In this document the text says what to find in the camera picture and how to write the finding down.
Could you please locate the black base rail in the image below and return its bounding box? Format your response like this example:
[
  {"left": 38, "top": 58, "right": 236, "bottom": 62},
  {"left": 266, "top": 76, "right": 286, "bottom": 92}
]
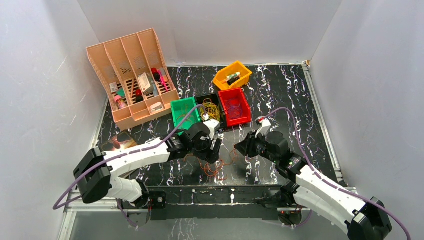
[{"left": 145, "top": 185, "right": 304, "bottom": 226}]

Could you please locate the pink plastic file organizer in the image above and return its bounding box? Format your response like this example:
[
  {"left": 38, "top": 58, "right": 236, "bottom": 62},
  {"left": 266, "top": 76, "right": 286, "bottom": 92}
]
[{"left": 86, "top": 28, "right": 180, "bottom": 131}]

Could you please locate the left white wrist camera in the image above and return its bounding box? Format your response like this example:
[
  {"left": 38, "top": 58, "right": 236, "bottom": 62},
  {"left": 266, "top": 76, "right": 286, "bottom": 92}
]
[{"left": 201, "top": 113, "right": 221, "bottom": 140}]

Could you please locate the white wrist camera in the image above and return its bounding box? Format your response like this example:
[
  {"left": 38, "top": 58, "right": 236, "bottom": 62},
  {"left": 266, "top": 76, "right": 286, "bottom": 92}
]
[
  {"left": 201, "top": 113, "right": 221, "bottom": 140},
  {"left": 255, "top": 116, "right": 271, "bottom": 138}
]

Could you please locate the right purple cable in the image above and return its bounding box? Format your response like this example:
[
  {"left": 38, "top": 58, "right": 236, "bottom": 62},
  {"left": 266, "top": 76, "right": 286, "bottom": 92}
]
[{"left": 259, "top": 106, "right": 412, "bottom": 240}]

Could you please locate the dark book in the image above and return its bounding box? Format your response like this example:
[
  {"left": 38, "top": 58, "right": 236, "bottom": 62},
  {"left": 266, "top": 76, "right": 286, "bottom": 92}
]
[{"left": 100, "top": 131, "right": 137, "bottom": 152}]

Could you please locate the yellow green wire coil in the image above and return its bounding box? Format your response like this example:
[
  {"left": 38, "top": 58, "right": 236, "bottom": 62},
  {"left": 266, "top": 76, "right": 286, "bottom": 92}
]
[{"left": 199, "top": 98, "right": 222, "bottom": 123}]

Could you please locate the green plastic bin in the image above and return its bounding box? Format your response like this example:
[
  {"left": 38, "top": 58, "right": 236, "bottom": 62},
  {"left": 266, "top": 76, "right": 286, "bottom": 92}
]
[{"left": 170, "top": 97, "right": 201, "bottom": 136}]

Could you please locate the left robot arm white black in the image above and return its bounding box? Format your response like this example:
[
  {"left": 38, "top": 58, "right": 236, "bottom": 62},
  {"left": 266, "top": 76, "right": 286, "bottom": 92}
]
[{"left": 73, "top": 119, "right": 222, "bottom": 208}]

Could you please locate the red plastic bin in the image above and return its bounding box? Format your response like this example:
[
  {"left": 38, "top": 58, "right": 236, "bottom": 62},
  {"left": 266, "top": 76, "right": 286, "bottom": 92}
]
[{"left": 218, "top": 88, "right": 252, "bottom": 127}]

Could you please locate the pink bottle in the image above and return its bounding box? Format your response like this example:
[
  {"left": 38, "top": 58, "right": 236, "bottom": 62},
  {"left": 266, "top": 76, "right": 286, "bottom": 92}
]
[{"left": 114, "top": 95, "right": 128, "bottom": 110}]

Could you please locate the yellow plastic bin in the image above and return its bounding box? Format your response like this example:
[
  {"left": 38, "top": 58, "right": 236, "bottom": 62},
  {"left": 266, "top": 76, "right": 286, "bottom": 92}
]
[{"left": 212, "top": 60, "right": 253, "bottom": 91}]

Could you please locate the red capped dark bottle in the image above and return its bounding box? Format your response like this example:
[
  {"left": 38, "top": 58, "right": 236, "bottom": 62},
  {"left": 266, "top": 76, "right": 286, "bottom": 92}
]
[{"left": 134, "top": 89, "right": 144, "bottom": 103}]

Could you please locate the white stapler in organizer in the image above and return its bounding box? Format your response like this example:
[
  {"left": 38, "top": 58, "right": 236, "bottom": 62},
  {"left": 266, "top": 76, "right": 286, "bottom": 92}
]
[{"left": 149, "top": 102, "right": 164, "bottom": 114}]

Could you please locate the white box in organizer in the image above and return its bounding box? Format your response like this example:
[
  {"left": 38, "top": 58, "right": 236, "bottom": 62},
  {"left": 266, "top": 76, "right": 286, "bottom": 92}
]
[{"left": 137, "top": 72, "right": 158, "bottom": 97}]

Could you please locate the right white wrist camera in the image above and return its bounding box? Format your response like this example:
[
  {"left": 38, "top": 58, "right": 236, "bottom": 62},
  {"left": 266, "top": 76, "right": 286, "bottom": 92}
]
[{"left": 255, "top": 116, "right": 271, "bottom": 138}]

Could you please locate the glue stick in yellow bin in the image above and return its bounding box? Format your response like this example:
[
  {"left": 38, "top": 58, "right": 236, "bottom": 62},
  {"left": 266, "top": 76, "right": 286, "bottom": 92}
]
[{"left": 226, "top": 72, "right": 241, "bottom": 81}]

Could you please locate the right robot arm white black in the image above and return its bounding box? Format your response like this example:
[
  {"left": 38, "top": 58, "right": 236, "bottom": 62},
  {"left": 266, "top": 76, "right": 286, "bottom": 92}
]
[{"left": 234, "top": 131, "right": 393, "bottom": 240}]

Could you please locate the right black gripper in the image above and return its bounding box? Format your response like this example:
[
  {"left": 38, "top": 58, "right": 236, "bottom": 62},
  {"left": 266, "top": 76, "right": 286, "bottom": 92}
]
[{"left": 234, "top": 129, "right": 279, "bottom": 164}]

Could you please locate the orange wire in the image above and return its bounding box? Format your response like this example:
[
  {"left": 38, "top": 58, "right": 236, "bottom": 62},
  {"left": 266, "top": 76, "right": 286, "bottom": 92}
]
[
  {"left": 183, "top": 149, "right": 239, "bottom": 180},
  {"left": 175, "top": 104, "right": 197, "bottom": 128}
]

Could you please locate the black plastic bin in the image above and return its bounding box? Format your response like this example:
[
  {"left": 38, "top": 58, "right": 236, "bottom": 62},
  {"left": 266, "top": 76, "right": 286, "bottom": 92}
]
[{"left": 194, "top": 92, "right": 227, "bottom": 132}]

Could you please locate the pink pen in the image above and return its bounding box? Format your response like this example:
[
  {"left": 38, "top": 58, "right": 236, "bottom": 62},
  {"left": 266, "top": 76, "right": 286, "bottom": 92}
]
[{"left": 157, "top": 68, "right": 168, "bottom": 92}]

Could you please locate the black marker in yellow bin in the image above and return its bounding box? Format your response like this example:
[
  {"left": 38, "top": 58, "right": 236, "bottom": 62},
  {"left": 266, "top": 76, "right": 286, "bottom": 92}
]
[{"left": 226, "top": 76, "right": 240, "bottom": 86}]

